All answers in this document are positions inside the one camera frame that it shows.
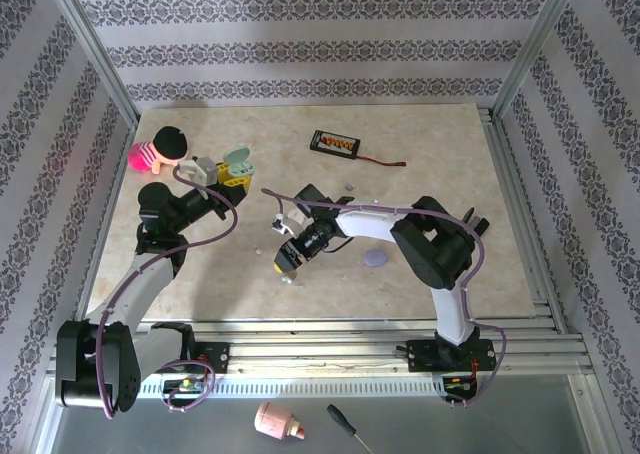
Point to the small electronics board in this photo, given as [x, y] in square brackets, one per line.
[185, 385]
[460, 384]

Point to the black board with yellow connectors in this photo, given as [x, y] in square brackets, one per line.
[327, 142]

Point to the small black clamp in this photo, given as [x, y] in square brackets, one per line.
[477, 220]

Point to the pink toy bottle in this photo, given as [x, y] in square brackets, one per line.
[272, 419]

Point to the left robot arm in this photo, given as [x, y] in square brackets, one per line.
[145, 284]

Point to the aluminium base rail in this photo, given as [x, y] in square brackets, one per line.
[325, 349]

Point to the small clear bottle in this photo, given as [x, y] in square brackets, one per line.
[288, 277]

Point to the purple earbud case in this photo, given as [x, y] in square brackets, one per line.
[376, 258]

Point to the pink doll with black hat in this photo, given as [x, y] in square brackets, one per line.
[170, 141]

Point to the aluminium frame post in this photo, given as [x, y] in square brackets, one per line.
[92, 44]
[536, 44]

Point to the aluminium side rail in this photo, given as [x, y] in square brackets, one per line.
[112, 199]
[508, 174]

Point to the green earbud case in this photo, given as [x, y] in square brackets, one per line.
[240, 160]

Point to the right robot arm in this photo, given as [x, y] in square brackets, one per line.
[365, 221]

